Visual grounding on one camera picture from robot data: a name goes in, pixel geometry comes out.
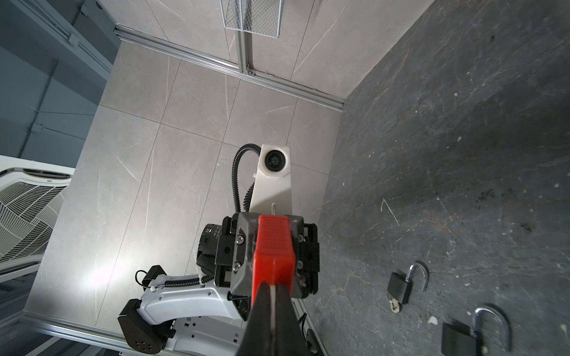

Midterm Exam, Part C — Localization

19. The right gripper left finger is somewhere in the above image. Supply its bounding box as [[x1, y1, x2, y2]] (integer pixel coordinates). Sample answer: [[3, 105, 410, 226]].
[[236, 283, 272, 356]]

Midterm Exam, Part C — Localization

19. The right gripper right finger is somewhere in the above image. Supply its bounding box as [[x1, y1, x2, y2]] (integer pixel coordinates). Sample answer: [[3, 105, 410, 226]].
[[275, 284, 312, 355]]

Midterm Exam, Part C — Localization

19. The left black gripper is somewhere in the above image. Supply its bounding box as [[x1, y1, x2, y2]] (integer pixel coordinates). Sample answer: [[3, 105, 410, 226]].
[[215, 212, 320, 300]]

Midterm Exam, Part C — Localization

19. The red padlock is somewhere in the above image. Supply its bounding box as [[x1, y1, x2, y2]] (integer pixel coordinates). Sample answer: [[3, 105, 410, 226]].
[[252, 214, 295, 305]]

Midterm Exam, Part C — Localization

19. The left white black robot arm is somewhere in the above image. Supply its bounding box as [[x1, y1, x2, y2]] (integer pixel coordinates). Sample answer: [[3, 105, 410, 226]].
[[118, 212, 322, 355]]

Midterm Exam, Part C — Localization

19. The black padlock left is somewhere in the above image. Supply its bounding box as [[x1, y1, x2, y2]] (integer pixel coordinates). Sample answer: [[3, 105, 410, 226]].
[[387, 260, 430, 314]]

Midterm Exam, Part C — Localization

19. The black padlock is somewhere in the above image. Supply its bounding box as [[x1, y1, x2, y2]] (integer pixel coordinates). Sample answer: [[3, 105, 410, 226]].
[[440, 304, 512, 355], [387, 260, 430, 314]]

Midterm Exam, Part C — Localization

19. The black padlock middle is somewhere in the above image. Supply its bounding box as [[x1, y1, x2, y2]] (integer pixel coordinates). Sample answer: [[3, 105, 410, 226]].
[[440, 304, 512, 355]]

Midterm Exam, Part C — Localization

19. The white fan grille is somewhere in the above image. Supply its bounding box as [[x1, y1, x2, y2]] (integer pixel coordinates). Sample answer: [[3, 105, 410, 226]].
[[1, 156, 75, 283]]

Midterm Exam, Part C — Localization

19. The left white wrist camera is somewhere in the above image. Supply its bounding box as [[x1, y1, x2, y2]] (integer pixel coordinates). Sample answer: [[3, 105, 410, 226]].
[[249, 144, 292, 216]]

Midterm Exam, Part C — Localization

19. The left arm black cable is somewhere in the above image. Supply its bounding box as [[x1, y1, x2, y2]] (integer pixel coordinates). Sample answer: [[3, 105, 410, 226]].
[[134, 143, 263, 290]]

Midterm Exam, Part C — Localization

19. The white wire mesh basket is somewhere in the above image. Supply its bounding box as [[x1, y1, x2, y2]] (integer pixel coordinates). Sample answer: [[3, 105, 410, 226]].
[[220, 0, 284, 39]]

